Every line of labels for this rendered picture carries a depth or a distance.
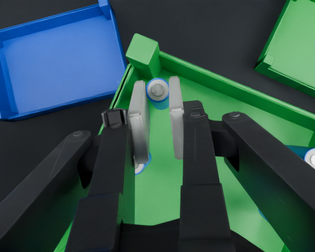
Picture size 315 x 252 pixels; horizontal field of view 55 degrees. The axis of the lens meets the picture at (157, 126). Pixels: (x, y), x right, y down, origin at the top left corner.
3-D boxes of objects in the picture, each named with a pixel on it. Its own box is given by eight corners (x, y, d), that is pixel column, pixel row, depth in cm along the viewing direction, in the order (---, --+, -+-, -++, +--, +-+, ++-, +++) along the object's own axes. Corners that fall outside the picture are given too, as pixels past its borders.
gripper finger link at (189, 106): (186, 135, 14) (250, 129, 14) (181, 101, 19) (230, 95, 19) (188, 163, 15) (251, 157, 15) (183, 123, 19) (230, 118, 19)
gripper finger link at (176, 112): (169, 110, 16) (183, 108, 15) (168, 76, 22) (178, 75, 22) (175, 161, 17) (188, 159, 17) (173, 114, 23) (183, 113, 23)
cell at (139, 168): (147, 169, 30) (139, 179, 24) (130, 162, 30) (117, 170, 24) (154, 153, 30) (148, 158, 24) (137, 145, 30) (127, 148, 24)
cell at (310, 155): (291, 166, 29) (324, 176, 23) (273, 159, 29) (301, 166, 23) (299, 149, 29) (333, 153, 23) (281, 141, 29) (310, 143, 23)
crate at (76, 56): (12, 122, 73) (-8, 121, 65) (-5, 41, 74) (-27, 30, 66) (133, 92, 71) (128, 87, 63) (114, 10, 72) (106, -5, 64)
